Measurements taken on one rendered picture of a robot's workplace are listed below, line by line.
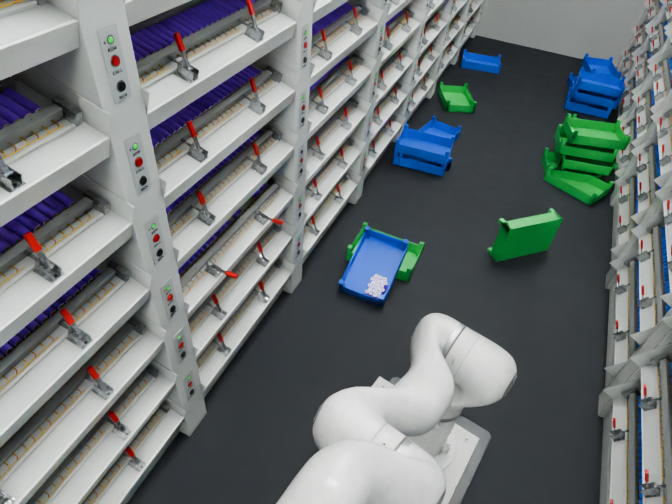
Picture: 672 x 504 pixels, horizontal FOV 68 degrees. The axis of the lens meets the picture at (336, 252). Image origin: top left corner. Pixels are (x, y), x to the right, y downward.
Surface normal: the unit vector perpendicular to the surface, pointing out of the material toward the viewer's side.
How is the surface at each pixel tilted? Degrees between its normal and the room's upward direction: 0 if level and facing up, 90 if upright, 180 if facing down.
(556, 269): 0
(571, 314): 0
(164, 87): 18
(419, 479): 45
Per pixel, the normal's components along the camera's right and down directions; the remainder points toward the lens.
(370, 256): -0.07, -0.48
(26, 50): 0.84, 0.54
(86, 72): -0.41, 0.60
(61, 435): 0.35, -0.59
